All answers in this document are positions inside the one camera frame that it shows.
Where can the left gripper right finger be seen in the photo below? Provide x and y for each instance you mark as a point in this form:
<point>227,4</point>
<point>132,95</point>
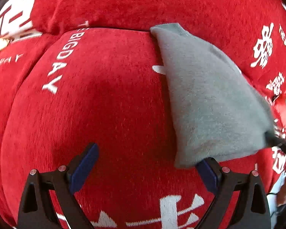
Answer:
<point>251,209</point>

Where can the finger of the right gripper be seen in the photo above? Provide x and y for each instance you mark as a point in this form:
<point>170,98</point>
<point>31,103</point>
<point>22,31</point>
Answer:
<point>272,141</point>

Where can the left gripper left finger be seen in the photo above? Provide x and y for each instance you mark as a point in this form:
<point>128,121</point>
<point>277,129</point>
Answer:
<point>36,209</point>

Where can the grey small garment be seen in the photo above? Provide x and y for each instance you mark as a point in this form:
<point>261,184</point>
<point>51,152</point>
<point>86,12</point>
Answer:
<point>216,112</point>

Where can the red bed cover with lettering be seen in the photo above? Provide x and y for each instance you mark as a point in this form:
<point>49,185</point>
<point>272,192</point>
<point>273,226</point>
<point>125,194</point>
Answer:
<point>59,93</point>

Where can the red pillow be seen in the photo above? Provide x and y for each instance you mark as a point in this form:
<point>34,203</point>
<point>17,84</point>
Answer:
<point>251,32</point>

